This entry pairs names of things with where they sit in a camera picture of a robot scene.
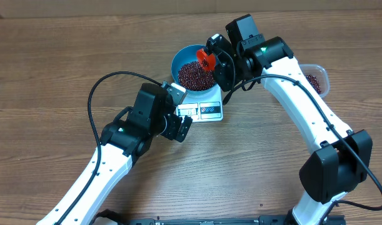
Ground orange measuring scoop blue handle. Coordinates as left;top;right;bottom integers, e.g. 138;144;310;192
196;48;216;72

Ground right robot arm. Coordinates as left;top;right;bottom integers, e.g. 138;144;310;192
197;34;373;224

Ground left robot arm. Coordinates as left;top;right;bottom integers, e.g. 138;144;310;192
39;82;192;224

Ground white digital kitchen scale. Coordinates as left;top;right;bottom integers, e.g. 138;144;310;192
176;84;224;123

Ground red beans in bowl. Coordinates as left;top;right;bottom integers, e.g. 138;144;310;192
178;61;215;91

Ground blue metal bowl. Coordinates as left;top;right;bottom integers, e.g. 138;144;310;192
171;44;204;85

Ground red beans in container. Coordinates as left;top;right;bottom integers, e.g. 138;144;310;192
305;74;321;94

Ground clear plastic container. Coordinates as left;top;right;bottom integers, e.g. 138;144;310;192
299;64;330;98

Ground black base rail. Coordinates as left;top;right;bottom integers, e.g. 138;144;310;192
93;209;346;225

